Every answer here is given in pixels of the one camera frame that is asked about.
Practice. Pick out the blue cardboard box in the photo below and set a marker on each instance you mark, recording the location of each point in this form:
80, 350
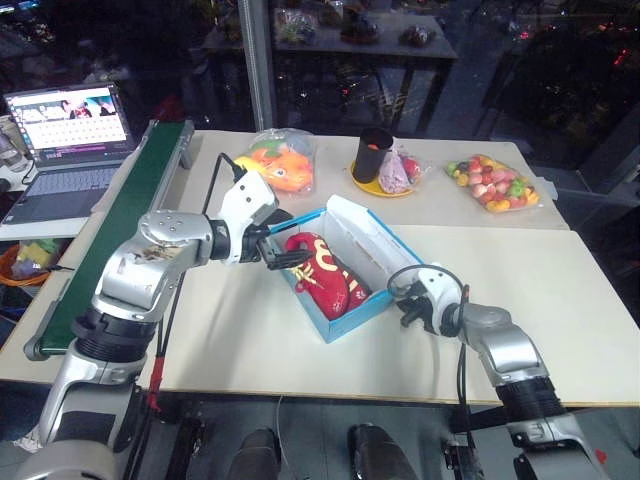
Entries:
360, 235

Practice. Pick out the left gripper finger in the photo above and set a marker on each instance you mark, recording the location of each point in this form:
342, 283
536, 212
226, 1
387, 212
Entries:
292, 259
281, 220

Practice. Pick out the white paper tag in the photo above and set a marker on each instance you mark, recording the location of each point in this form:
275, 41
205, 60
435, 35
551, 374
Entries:
547, 187

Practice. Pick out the black cup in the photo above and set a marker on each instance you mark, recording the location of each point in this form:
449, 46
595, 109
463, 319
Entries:
371, 157

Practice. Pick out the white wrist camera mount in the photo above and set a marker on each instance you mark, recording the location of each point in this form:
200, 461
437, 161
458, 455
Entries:
247, 200
440, 295

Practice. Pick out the grey metal pillar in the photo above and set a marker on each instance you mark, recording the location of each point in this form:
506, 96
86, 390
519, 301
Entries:
256, 60

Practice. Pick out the bag of colourful toy fruits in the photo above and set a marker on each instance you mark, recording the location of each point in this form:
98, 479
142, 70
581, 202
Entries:
492, 182

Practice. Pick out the green conveyor belt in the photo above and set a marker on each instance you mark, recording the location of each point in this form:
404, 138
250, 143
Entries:
120, 225

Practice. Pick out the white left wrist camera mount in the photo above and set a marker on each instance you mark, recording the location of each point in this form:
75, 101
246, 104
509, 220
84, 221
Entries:
247, 200

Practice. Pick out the white desk device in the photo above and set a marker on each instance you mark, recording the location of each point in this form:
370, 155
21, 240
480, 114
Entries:
12, 150

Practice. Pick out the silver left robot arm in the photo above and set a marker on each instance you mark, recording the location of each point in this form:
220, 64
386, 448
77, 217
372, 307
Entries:
135, 280

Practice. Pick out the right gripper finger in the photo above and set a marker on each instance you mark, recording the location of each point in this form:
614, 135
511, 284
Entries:
406, 312

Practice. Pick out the bag with purple toy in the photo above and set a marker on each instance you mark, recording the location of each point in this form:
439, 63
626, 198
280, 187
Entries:
395, 172

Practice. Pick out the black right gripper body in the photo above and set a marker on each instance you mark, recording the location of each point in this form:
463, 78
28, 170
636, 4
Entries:
422, 312

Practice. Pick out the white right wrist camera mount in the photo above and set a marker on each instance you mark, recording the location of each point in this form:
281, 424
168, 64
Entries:
440, 295

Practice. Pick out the grey open laptop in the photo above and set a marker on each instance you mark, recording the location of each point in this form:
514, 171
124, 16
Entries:
75, 130

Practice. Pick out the yellow plate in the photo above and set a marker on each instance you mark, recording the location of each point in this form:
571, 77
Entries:
367, 187

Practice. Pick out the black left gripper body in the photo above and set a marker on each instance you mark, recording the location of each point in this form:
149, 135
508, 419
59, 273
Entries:
260, 242

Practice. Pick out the orange basket of toys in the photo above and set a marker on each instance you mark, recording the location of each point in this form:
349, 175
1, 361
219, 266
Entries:
25, 262

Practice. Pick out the dark rounded shape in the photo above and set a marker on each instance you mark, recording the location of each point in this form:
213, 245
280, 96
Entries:
380, 452
257, 452

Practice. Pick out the bag of orange plush toys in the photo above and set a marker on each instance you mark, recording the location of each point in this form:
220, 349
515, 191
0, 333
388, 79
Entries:
285, 167

